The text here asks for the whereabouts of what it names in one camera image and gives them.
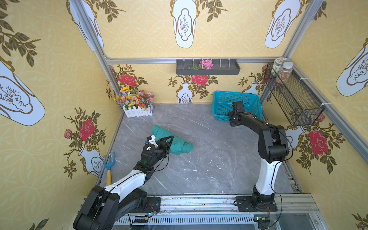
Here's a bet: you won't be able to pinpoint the flower box white fence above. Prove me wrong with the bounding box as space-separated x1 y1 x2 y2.
114 86 154 117

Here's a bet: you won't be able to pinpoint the jar with colourful beads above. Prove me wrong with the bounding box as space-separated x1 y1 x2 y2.
276 61 293 83

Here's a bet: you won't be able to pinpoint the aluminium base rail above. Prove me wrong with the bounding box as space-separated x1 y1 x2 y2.
71 195 328 230

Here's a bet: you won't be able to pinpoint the dark grey wall shelf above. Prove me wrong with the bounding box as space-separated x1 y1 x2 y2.
176 58 241 75

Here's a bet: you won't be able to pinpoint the pink artificial flower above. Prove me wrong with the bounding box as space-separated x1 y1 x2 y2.
199 59 214 70

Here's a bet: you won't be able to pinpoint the jar with yellow label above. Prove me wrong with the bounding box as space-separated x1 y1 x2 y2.
271 57 289 76

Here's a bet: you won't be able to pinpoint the toy rake yellow handle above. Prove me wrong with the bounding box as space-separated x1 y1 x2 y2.
104 152 116 186

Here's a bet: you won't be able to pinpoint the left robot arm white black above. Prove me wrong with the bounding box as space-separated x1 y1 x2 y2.
73 136 174 230

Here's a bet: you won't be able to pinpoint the black wire mesh basket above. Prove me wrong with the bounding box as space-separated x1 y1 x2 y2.
264 63 324 126

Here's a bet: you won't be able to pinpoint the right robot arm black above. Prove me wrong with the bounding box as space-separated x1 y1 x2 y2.
228 111 289 212

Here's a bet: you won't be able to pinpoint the green long pants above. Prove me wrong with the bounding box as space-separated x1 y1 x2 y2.
151 125 194 155

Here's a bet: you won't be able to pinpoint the teal plastic basket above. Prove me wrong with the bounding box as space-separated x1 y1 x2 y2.
212 90 263 122

